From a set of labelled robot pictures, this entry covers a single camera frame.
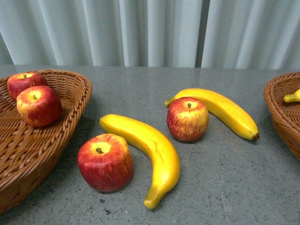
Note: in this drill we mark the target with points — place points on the red yellow streaked apple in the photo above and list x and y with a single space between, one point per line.
187 119

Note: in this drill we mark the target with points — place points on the large curved yellow banana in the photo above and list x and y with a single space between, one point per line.
161 152

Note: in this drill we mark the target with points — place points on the large red apple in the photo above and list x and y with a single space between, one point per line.
105 162

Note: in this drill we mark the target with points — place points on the yellow banana with dark tip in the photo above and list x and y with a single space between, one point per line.
231 114

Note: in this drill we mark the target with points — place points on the front red apple in basket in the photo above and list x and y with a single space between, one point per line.
39 106

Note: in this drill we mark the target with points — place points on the red apple in basket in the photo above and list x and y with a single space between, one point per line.
21 81
39 106

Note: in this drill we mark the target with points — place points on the white pleated curtain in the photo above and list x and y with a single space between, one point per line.
257 34

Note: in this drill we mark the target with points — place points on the left brown wicker basket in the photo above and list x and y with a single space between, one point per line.
28 154

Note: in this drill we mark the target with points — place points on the brown wicker basket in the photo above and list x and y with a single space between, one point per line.
285 116
28 154

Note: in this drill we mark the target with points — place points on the right brown wicker basket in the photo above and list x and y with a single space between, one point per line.
285 116

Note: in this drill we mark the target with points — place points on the rear red apple in basket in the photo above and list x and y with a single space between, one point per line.
21 81

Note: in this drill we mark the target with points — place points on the yellow banana in right basket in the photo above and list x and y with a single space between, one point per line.
293 97

